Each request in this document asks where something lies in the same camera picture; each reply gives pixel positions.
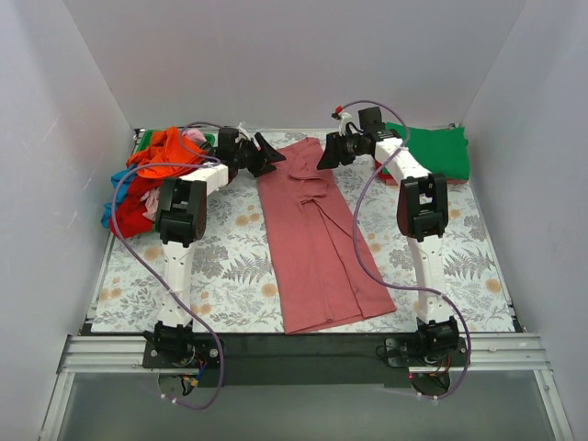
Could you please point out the aluminium frame rail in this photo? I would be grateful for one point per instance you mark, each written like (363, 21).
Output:
(100, 386)

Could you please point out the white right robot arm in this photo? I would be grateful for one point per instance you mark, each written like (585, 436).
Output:
(422, 218)

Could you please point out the red crumpled t-shirt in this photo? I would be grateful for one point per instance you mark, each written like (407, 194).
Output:
(137, 211)

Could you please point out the red folded t-shirt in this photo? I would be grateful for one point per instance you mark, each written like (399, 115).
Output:
(383, 172)

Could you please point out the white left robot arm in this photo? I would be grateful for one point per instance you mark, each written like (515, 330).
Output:
(182, 211)

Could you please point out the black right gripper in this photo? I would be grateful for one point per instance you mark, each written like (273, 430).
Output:
(335, 150)

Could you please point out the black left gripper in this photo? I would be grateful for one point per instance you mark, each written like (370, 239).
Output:
(256, 157)

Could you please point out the orange crumpled t-shirt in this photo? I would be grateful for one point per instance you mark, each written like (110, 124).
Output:
(171, 150)

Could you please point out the pink folded t-shirt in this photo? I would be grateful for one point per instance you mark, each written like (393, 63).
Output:
(390, 181)

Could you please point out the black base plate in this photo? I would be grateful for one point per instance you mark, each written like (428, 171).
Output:
(296, 360)

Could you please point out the green folded t-shirt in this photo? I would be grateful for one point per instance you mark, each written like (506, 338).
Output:
(441, 151)

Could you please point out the dusty rose t-shirt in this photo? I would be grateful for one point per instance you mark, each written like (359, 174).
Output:
(309, 232)

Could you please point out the green plastic laundry tray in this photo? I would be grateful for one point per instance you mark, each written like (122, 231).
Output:
(146, 139)

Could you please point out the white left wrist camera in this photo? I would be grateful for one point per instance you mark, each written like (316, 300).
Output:
(243, 128)

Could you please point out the blue crumpled t-shirt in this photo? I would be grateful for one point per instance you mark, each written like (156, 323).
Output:
(120, 181)

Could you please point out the light pink crumpled t-shirt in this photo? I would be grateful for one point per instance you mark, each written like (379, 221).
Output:
(195, 135)

